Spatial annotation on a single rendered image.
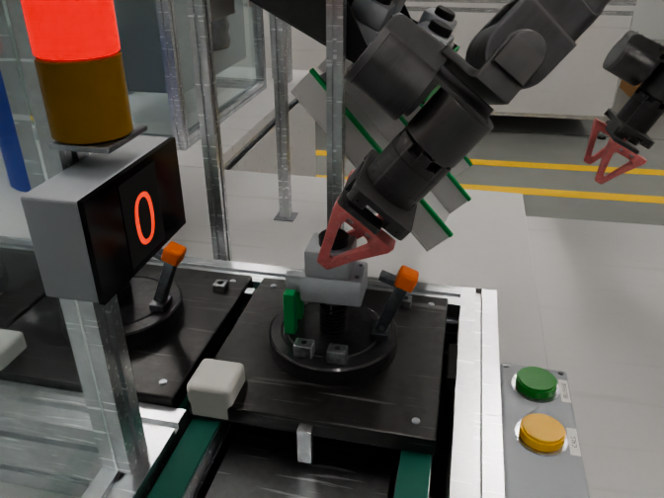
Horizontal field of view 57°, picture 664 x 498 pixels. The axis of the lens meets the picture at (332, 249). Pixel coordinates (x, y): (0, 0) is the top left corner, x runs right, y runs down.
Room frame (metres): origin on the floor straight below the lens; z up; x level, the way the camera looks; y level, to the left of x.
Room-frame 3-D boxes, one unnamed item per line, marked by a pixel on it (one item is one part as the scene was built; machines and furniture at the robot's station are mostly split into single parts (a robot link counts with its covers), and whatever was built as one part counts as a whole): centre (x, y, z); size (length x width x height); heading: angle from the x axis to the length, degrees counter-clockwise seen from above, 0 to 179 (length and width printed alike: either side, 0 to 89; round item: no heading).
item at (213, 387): (0.47, 0.11, 0.97); 0.05 x 0.05 x 0.04; 78
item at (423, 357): (0.54, 0.00, 0.96); 0.24 x 0.24 x 0.02; 78
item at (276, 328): (0.54, 0.00, 0.98); 0.14 x 0.14 x 0.02
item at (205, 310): (0.59, 0.25, 1.01); 0.24 x 0.24 x 0.13; 78
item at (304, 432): (0.42, 0.02, 0.95); 0.01 x 0.01 x 0.04; 78
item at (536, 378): (0.48, -0.21, 0.96); 0.04 x 0.04 x 0.02
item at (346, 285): (0.54, 0.01, 1.07); 0.08 x 0.04 x 0.07; 78
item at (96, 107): (0.38, 0.15, 1.29); 0.05 x 0.05 x 0.05
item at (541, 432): (0.41, -0.19, 0.96); 0.04 x 0.04 x 0.02
